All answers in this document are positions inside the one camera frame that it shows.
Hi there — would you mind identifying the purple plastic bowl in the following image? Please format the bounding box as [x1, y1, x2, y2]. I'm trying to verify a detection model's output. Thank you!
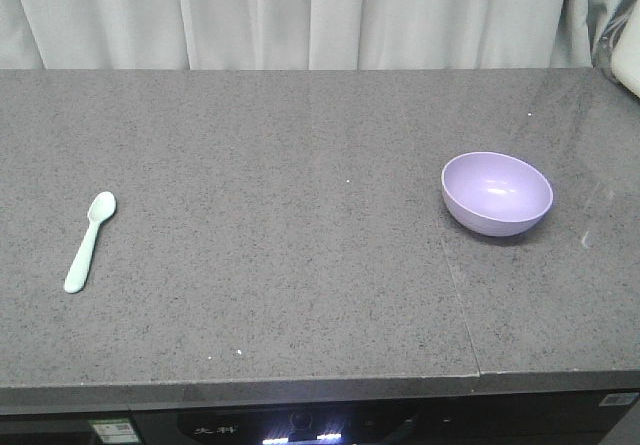
[441, 152, 554, 237]

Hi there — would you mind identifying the pale green plastic spoon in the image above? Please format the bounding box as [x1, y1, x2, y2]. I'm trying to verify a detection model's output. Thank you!
[63, 191, 116, 294]

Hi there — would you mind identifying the black built-in dishwasher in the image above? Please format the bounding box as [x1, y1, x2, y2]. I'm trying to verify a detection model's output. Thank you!
[1, 412, 144, 444]

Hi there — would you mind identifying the white curtain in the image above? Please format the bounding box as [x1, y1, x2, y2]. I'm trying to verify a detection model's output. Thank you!
[1, 0, 635, 70]

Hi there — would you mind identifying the white rice cooker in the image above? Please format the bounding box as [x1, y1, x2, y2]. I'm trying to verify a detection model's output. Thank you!
[611, 13, 640, 96]

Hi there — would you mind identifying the black disinfection cabinet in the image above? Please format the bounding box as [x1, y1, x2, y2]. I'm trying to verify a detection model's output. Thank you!
[133, 390, 639, 444]

